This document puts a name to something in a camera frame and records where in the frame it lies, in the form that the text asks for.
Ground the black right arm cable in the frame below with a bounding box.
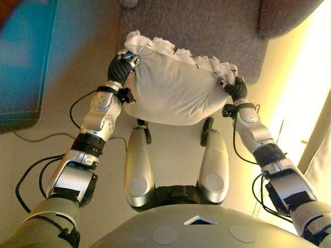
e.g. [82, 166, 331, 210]
[232, 115, 294, 223]

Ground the black floor cable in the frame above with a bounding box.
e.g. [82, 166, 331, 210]
[14, 131, 127, 146]

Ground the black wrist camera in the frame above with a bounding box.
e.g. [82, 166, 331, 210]
[222, 103, 237, 117]
[117, 87, 137, 104]

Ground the silver robot right leg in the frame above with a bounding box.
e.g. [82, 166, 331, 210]
[198, 117, 230, 205]

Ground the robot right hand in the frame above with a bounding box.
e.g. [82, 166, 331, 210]
[218, 74, 248, 103]

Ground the grey fabric armchair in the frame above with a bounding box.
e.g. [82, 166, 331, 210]
[118, 0, 326, 86]

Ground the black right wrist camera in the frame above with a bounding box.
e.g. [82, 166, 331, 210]
[222, 103, 237, 117]

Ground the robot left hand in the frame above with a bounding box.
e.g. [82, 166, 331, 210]
[108, 49, 142, 87]

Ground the white fringed cushion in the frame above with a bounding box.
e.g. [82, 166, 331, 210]
[123, 30, 238, 127]

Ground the grey robot torso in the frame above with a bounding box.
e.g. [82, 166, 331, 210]
[89, 184, 306, 248]

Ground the white fringed throw blanket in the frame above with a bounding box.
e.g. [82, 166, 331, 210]
[297, 89, 331, 187]

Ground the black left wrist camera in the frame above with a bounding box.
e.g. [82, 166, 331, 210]
[117, 87, 137, 104]

